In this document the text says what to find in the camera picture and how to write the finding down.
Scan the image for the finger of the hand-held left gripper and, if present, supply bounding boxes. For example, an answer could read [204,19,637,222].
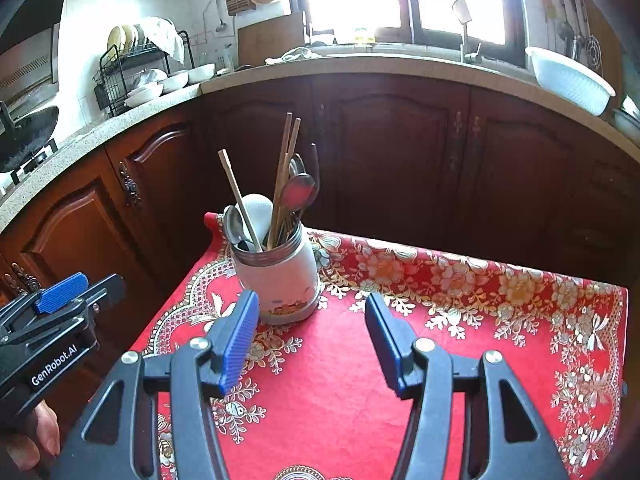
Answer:
[0,271,91,332]
[75,273,128,314]

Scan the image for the hanging kitchen tools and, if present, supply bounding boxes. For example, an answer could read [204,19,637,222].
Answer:
[539,0,588,61]

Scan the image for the wooden cutting board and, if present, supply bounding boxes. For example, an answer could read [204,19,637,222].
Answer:
[237,11,307,67]

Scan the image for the row of plates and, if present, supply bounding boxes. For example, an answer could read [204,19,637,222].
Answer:
[107,24,147,54]

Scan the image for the range hood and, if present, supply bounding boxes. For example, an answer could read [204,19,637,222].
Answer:
[0,0,76,106]

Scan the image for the white plastic basin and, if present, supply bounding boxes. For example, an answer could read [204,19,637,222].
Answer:
[525,46,617,117]

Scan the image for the light wooden chopstick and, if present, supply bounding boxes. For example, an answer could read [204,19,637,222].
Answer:
[218,148,264,253]

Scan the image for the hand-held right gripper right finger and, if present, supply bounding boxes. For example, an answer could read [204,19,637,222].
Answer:
[364,293,571,480]

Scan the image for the white cloth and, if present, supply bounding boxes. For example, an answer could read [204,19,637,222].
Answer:
[142,16,186,63]

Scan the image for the brown wooden chopstick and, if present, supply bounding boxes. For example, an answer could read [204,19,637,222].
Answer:
[272,117,302,248]
[267,112,294,250]

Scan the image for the brown wooden kitchen cabinet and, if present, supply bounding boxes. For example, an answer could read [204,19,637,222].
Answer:
[0,72,640,411]

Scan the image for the white metal-rimmed utensil cup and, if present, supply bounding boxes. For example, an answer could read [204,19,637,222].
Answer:
[231,220,323,326]

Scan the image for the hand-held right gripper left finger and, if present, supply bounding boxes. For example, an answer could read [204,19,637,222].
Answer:
[50,290,261,480]

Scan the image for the person's left hand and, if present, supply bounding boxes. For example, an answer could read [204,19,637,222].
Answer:
[0,399,62,473]

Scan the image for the curved metal utensil handle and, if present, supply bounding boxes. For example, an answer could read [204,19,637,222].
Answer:
[302,143,322,216]

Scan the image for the white bowl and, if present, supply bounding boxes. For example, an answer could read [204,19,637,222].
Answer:
[135,67,168,86]
[157,71,191,94]
[186,63,217,85]
[124,85,165,109]

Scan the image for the black wire dish rack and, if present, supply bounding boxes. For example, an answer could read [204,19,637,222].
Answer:
[93,30,196,117]

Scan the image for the black wok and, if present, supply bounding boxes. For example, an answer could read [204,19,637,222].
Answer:
[0,102,61,173]

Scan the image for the metal pot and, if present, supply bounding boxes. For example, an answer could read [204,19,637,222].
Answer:
[612,95,640,137]

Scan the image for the round hanging trivet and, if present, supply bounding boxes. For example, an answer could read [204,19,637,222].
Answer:
[585,34,604,72]

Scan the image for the metal faucet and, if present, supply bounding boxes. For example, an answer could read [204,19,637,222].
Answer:
[419,0,483,65]

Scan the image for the gas stove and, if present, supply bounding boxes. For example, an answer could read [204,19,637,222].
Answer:
[0,137,62,187]

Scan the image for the red floral tablecloth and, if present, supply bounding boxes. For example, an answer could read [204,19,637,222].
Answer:
[127,212,631,480]

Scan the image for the crumpled rag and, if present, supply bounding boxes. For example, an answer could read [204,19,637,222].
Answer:
[265,46,326,65]

